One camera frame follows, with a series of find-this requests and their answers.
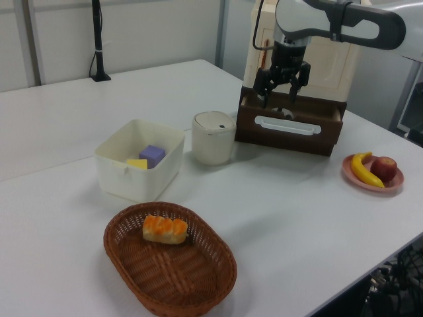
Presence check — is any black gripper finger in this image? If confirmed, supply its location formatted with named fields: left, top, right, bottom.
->
left=256, top=85, right=271, bottom=110
left=288, top=80, right=307, bottom=103

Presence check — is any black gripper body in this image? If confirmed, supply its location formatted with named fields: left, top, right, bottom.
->
left=253, top=40, right=312, bottom=95

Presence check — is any dark wood drawer cabinet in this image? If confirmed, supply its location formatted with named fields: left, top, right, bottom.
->
left=241, top=85, right=348, bottom=110

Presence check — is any yellow toy banana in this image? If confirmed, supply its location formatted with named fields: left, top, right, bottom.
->
left=350, top=151, right=386, bottom=189

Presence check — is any red toy apple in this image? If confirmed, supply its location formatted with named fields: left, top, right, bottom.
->
left=369, top=156, right=399, bottom=183

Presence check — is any orange topped bread toy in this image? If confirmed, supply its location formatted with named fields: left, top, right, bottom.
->
left=141, top=214, right=190, bottom=246

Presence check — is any cream plastic storage cabinet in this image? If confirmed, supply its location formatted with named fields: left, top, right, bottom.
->
left=243, top=0, right=360, bottom=102

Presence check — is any small cream lidded trash can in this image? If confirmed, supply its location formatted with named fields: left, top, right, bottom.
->
left=192, top=110, right=237, bottom=166

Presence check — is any purple foam cube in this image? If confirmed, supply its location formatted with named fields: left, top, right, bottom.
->
left=138, top=144, right=167, bottom=170

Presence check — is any pink plate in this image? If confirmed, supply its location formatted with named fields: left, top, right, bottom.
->
left=341, top=153, right=405, bottom=197

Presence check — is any yellow foam block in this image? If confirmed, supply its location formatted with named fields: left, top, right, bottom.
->
left=126, top=158, right=149, bottom=171

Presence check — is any white plastic open bin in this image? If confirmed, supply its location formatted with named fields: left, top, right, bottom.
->
left=94, top=118, right=186, bottom=204

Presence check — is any brown wicker basket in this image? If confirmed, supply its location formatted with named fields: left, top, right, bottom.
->
left=103, top=201, right=239, bottom=316

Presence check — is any wooden drawer with white handle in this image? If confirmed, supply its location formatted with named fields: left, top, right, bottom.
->
left=234, top=94, right=346, bottom=158

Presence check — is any black camera stand pole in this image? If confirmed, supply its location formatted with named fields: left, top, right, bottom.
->
left=89, top=0, right=112, bottom=83

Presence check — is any black cable bundle under table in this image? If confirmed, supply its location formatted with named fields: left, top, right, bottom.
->
left=362, top=243, right=423, bottom=317

